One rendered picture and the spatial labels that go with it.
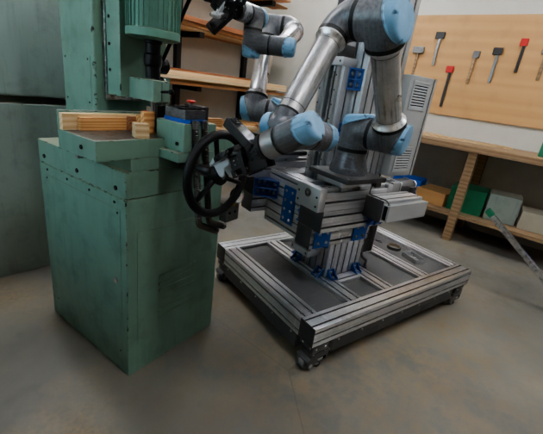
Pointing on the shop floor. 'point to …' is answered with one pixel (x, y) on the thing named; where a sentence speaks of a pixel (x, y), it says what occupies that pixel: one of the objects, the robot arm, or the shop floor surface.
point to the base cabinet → (127, 267)
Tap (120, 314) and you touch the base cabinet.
